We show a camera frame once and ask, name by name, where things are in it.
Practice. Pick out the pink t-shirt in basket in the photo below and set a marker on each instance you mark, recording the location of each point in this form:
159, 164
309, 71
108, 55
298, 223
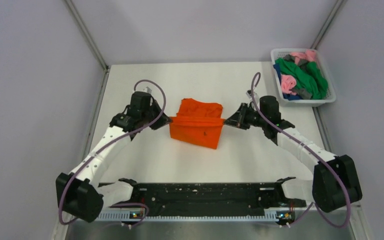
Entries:
295, 64

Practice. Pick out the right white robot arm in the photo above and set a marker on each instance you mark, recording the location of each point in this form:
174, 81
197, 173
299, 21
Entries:
334, 182

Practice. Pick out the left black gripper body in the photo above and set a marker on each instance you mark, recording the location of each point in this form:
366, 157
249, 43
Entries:
150, 115

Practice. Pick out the blue t-shirt in basket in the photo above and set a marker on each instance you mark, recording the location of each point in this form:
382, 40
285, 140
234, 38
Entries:
289, 97

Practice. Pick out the orange t-shirt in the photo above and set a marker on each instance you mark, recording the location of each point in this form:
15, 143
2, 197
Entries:
197, 123

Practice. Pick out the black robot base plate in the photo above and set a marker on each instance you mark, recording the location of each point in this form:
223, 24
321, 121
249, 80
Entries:
211, 199

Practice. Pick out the green t-shirt in basket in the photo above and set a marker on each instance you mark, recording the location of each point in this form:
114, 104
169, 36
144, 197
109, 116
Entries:
320, 80

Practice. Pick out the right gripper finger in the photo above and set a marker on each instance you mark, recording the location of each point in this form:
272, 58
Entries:
237, 121
243, 108

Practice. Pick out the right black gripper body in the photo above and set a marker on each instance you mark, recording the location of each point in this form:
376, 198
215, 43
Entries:
254, 118

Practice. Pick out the grey slotted cable duct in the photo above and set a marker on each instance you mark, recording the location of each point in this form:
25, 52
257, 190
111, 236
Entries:
135, 215

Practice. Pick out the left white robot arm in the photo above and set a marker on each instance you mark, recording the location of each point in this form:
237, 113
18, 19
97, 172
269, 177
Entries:
78, 192

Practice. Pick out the white plastic laundry basket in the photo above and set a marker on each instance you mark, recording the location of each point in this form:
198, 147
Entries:
323, 67

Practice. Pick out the grey t-shirt in basket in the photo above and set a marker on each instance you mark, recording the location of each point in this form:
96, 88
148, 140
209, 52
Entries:
289, 86

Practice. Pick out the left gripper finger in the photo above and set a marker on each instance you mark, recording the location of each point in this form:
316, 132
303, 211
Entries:
161, 122
158, 114

